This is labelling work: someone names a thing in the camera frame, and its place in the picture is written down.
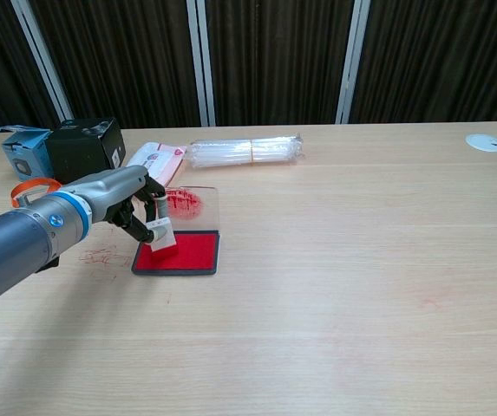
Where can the red ink pad case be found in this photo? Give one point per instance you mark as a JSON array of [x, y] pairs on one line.
[[183, 242]]

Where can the blue cardboard box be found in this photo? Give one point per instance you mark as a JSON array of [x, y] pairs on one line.
[[24, 151]]

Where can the white pink wet wipes pack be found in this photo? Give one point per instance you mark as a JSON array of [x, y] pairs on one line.
[[158, 161]]

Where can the white framed black partition screen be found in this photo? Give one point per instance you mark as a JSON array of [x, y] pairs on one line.
[[248, 60]]

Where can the clear pack of straws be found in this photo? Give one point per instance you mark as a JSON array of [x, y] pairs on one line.
[[246, 151]]

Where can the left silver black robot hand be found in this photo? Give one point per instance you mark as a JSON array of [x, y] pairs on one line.
[[122, 201]]

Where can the small red white stamp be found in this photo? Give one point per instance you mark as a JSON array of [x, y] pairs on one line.
[[165, 242]]

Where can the black cardboard box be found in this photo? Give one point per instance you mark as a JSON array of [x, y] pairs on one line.
[[86, 149]]

